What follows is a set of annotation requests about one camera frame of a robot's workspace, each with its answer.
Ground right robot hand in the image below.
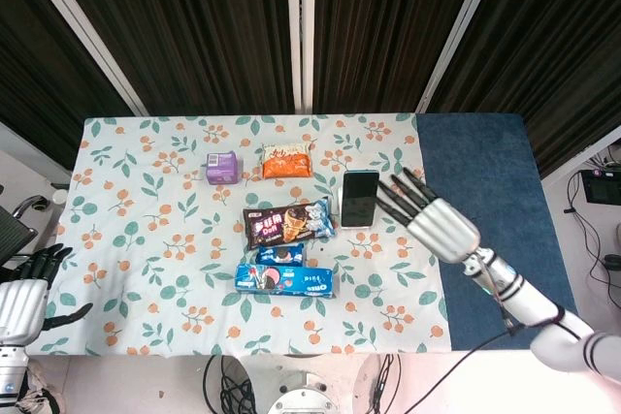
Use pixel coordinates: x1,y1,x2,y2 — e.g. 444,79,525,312
376,166,482,264

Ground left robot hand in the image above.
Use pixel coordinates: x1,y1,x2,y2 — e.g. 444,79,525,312
0,243,94,345

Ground black smartphone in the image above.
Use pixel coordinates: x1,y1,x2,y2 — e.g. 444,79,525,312
341,170,380,230

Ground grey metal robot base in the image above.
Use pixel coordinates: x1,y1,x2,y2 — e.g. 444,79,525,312
266,369,339,414

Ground black mesh chair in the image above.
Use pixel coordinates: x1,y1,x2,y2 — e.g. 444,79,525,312
0,185,49,270

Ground blue felt mat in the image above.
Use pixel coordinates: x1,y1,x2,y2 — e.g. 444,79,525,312
415,112,587,352

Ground white sneaker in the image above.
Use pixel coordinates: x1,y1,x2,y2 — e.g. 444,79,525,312
18,360,67,414

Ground floral tablecloth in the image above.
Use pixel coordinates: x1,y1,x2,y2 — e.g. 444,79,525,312
26,113,450,357

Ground long blue Oreo box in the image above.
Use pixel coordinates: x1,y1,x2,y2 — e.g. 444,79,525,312
234,263,336,299

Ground black monitor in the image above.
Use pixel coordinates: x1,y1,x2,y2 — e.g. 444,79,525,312
581,169,621,204

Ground small blue Oreo pack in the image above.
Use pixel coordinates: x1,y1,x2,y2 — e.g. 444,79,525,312
255,242,307,269

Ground brown ice cream cone wrapper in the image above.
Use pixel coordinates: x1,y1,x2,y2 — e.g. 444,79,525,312
242,197,338,251

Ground orange snack bag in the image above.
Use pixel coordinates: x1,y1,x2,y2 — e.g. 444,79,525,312
261,143,313,179

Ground black curtain panel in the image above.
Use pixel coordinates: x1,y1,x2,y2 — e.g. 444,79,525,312
429,0,621,178
43,0,296,117
312,0,489,114
0,0,137,169

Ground purple small box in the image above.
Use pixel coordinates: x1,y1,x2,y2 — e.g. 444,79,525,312
205,150,242,186

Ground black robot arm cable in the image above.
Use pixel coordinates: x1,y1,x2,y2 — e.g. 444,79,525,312
405,248,568,414

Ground thin black floor cables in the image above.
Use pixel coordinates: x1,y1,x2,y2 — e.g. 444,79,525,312
564,154,621,292

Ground black cable bundle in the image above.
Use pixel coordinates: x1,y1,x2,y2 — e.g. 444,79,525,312
371,353,404,414
202,354,256,414

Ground white frame post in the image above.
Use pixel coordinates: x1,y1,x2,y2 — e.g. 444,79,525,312
12,0,149,117
415,0,506,114
285,0,316,114

